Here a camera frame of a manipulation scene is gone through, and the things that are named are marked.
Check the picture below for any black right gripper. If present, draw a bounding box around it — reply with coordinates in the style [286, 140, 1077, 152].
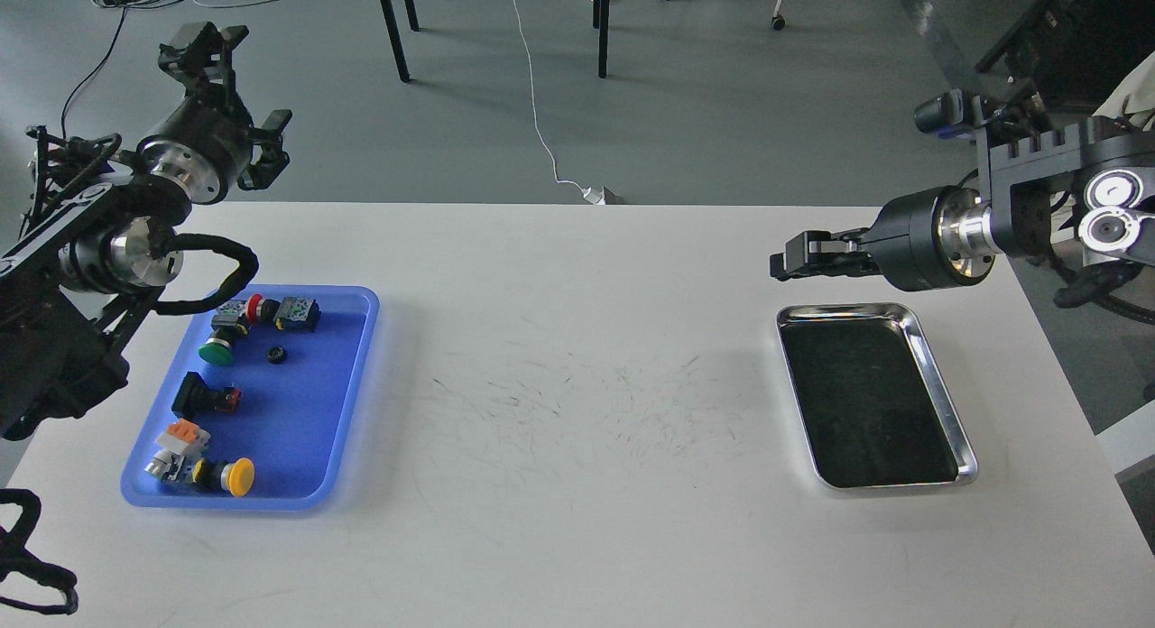
[769, 187, 997, 291]

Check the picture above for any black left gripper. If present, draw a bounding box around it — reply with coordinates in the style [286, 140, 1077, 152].
[136, 21, 293, 205]

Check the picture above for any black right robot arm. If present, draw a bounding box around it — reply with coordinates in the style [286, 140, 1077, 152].
[769, 89, 1152, 324]

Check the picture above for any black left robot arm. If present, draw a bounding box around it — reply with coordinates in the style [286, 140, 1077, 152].
[1, 21, 291, 440]

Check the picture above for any shiny metal tray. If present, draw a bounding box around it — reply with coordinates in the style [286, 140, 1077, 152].
[775, 302, 979, 493]

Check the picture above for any black table leg left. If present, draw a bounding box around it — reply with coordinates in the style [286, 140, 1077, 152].
[379, 0, 420, 84]

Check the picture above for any black table leg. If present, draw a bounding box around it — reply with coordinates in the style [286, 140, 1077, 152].
[591, 0, 611, 79]
[379, 0, 420, 84]

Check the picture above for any black blue contact block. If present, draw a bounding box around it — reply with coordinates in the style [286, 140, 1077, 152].
[273, 296, 321, 332]

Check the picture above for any blue plastic tray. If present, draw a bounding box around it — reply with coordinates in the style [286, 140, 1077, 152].
[120, 285, 380, 513]

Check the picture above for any orange grey terminal block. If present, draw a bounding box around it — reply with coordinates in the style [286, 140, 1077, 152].
[155, 419, 211, 457]

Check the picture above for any black cabinet in corner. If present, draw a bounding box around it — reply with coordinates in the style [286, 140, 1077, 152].
[975, 0, 1154, 113]

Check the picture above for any black table leg right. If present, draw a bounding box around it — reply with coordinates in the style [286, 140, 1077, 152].
[591, 0, 611, 79]

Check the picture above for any beige cloth on chair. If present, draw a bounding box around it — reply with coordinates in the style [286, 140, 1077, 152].
[1091, 52, 1154, 135]

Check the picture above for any black cable on floor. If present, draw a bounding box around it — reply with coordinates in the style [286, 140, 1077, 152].
[54, 5, 129, 142]

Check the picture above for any red push button switch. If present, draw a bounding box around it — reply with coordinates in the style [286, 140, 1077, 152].
[210, 292, 282, 329]

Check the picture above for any green push button switch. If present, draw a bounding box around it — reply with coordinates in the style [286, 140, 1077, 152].
[198, 327, 248, 366]

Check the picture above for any white cable on floor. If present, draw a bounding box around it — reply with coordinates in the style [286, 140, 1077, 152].
[193, 0, 625, 205]

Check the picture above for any black switch red tip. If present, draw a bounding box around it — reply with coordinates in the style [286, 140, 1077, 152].
[171, 372, 243, 421]

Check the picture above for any yellow push button switch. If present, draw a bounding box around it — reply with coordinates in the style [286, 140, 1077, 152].
[144, 455, 255, 498]

